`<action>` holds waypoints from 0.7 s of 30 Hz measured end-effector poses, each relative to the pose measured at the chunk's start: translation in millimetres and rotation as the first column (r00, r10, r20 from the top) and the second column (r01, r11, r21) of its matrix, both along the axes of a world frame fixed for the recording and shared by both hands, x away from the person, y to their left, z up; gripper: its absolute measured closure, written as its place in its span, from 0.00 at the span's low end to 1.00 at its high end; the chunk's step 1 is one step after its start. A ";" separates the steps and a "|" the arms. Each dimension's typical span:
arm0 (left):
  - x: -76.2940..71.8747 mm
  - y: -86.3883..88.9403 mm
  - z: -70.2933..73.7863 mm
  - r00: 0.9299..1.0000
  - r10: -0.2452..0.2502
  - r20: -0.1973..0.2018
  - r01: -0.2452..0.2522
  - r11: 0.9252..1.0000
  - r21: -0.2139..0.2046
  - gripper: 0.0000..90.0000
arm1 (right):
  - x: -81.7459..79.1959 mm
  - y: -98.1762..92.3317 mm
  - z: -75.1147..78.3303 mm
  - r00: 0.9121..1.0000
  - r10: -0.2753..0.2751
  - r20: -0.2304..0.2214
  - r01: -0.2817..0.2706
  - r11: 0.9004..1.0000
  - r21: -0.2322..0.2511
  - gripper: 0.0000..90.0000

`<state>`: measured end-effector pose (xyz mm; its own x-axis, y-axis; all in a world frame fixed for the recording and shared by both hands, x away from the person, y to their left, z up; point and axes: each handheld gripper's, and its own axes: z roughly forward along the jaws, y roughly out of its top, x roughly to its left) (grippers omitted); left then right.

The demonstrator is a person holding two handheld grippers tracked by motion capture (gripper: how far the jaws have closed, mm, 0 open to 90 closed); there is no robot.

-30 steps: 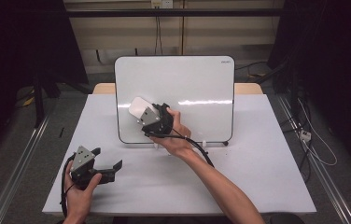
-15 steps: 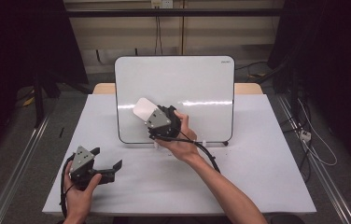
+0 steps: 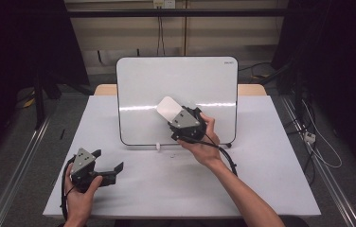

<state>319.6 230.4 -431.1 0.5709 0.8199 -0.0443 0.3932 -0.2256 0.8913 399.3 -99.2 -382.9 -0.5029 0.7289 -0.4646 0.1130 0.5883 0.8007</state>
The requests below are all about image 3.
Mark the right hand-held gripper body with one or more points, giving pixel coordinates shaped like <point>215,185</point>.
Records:
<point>185,121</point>

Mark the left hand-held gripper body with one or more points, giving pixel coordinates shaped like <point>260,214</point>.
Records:
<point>83,164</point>

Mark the white eraser pad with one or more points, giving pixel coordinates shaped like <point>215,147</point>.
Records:
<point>168,108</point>

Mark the white dry-erase whiteboard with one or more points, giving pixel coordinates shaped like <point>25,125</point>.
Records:
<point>179,78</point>

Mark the person's right hand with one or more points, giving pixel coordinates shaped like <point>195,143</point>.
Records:
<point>206,151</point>

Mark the person's left hand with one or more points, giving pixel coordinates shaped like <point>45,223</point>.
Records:
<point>78,201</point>

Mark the white board stand clip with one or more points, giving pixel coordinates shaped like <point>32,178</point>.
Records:
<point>158,146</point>

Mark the white table cover sheet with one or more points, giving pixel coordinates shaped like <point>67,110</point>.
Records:
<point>166,189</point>

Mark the wooden table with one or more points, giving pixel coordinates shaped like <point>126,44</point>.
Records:
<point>250,90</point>

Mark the black metal stand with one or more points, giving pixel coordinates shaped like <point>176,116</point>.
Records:
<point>39,104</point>

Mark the black horizontal bar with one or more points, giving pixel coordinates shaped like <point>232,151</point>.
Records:
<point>179,12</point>

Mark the white power strip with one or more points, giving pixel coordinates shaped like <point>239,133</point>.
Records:
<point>309,137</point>

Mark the black curtain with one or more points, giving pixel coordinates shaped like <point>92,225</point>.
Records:
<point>340,63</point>
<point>21,41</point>

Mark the aluminium floor rail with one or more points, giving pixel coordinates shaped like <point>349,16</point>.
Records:
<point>327,183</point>
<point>18,170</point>

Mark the white wall socket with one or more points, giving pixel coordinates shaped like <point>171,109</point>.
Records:
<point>164,3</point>

